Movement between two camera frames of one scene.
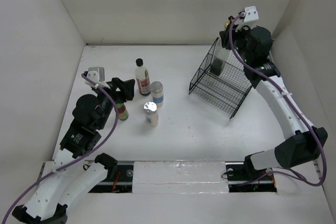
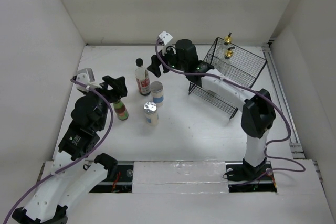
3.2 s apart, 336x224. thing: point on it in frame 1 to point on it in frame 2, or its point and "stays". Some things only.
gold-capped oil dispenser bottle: (218, 64) to (227, 67)
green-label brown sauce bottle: (123, 114) stays
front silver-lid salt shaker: (152, 118) stays
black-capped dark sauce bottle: (143, 78) stays
